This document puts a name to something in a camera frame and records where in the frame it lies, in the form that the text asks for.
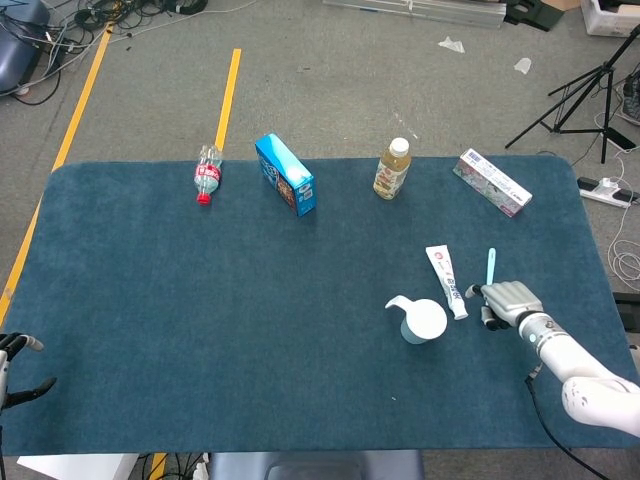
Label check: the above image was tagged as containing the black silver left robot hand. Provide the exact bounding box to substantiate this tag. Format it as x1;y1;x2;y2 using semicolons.
0;332;58;414

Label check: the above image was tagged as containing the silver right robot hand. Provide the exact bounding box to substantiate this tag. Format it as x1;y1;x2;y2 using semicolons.
464;280;545;332

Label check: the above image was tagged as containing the white toothpaste tube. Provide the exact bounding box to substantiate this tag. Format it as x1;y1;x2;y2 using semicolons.
425;244;470;321

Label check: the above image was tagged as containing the pale blue cup with handle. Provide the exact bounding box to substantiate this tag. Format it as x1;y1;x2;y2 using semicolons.
384;294;448;346

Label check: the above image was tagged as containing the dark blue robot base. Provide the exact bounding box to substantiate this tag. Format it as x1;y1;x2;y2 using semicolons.
0;0;51;96

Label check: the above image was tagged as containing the black equipment box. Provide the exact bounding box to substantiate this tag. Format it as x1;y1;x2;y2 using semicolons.
612;292;640;331

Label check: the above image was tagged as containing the long floral carton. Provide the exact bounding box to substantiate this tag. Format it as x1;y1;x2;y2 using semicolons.
452;147;534;220

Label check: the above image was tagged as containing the white box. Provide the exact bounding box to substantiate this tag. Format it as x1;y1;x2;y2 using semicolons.
17;453;139;480

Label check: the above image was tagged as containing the white power strip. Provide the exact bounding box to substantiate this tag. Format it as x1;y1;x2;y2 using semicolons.
577;175;640;209

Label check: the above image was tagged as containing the yellow tea bottle white cap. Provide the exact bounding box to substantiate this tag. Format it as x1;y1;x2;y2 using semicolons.
372;137;413;201

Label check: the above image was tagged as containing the blue table mat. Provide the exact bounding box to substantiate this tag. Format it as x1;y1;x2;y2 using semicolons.
0;154;626;457

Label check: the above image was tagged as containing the black tripod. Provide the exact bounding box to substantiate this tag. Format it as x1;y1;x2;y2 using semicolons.
504;27;640;164

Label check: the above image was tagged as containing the grey sneaker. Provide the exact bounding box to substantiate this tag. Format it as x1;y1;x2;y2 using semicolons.
622;69;640;126

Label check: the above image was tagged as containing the blue cookie box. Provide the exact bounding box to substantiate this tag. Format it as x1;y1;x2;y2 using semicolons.
254;132;318;218

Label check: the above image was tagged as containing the yellow floor tape strip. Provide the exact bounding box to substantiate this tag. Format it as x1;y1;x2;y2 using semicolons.
213;48;243;151
0;24;115;326

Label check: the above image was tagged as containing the clear bottle red cap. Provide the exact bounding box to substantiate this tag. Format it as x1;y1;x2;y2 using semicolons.
192;144;224;207

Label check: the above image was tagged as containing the black foam tray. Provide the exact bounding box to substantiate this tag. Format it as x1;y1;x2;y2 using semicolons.
503;0;565;32

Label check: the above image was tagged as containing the white plastic crate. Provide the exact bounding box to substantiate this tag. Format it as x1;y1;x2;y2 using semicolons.
580;0;640;37

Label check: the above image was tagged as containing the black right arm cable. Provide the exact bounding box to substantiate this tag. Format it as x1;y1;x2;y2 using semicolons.
523;367;614;480

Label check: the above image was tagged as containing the white floor cable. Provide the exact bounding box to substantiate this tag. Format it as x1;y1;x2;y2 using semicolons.
607;149;640;281

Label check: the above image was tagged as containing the black cable bundle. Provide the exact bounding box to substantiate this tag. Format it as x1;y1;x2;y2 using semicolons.
44;0;209;51

